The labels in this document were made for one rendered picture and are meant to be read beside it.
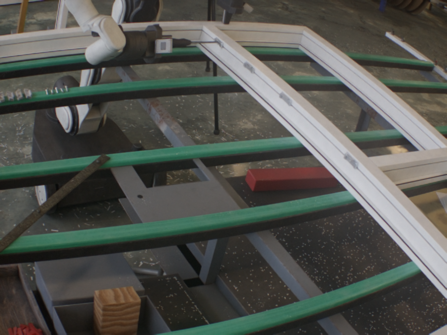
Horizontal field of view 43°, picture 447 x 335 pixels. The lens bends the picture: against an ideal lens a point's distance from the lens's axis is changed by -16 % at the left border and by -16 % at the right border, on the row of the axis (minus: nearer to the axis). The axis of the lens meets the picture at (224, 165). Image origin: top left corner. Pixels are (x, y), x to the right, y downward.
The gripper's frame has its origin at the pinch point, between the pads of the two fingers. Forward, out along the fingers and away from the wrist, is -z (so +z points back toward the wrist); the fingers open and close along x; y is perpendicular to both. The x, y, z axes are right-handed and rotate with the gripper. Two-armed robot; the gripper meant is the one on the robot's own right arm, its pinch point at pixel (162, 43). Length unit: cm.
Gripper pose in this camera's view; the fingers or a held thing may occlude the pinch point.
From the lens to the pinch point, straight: 189.6
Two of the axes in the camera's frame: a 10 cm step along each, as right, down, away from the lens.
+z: -6.3, 1.4, -7.6
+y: -7.8, -1.1, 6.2
